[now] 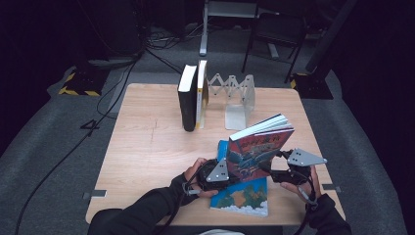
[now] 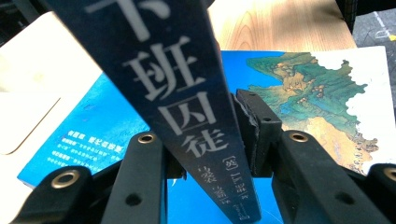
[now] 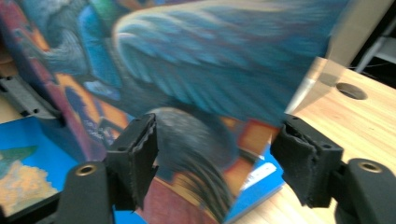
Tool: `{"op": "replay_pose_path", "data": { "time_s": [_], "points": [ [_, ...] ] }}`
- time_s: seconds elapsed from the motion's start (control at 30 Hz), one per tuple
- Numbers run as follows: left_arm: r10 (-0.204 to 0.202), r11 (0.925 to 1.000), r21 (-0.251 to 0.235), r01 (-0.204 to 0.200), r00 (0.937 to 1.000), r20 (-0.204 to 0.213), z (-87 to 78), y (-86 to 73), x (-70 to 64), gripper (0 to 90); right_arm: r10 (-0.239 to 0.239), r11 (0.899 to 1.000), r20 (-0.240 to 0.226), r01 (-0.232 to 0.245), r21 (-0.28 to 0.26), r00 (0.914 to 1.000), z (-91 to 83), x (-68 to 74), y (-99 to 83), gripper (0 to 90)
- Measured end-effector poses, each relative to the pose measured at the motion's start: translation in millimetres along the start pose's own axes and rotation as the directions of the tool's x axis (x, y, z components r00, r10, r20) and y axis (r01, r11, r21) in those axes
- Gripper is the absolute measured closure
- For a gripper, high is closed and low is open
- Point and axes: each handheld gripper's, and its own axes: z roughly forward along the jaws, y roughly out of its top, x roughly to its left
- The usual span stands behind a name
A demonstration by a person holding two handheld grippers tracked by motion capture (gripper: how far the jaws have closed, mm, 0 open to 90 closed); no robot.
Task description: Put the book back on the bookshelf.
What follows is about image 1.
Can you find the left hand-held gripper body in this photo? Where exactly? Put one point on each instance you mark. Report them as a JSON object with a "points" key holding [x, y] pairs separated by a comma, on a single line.
{"points": [[218, 173]]}

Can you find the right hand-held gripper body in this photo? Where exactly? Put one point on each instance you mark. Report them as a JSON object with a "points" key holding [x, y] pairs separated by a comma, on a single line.
{"points": [[305, 158]]}

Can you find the red and blue comic book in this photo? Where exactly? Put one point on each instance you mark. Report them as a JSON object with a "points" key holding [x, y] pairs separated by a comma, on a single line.
{"points": [[254, 153]]}

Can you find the thick blue book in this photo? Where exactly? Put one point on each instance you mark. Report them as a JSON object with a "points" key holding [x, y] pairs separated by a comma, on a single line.
{"points": [[241, 199]]}

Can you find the metal expandable bookend rack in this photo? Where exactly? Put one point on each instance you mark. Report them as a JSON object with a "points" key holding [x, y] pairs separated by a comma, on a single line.
{"points": [[235, 119]]}

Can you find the yellow book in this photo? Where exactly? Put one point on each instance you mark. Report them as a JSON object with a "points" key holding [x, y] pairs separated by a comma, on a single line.
{"points": [[199, 107]]}

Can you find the black book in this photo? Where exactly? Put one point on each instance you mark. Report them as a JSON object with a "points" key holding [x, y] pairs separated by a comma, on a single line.
{"points": [[187, 107]]}

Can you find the person's left hand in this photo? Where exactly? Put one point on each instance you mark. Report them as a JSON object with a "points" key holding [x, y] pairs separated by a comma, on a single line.
{"points": [[191, 173]]}

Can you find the person's right hand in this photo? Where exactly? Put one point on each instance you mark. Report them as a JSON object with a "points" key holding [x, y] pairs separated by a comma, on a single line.
{"points": [[315, 186]]}

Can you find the grey tape piece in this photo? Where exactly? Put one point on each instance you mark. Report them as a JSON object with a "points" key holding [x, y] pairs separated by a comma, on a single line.
{"points": [[96, 194], [331, 187]]}

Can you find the person's white clothing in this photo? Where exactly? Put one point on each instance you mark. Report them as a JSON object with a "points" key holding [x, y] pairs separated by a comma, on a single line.
{"points": [[221, 233]]}

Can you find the black yellow striped stand base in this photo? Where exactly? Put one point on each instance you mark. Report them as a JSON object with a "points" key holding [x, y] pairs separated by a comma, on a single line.
{"points": [[313, 88], [81, 83]]}

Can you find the black chair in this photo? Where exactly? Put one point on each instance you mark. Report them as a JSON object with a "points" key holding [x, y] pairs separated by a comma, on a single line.
{"points": [[277, 29]]}

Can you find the black cabinet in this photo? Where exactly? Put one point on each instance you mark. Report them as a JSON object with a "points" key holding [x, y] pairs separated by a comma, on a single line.
{"points": [[120, 29]]}

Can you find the dark slanted post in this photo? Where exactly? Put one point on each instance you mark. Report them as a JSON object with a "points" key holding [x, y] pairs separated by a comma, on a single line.
{"points": [[329, 36]]}

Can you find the white metal desk frame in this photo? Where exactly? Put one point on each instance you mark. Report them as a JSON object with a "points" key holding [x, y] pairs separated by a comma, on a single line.
{"points": [[204, 39]]}

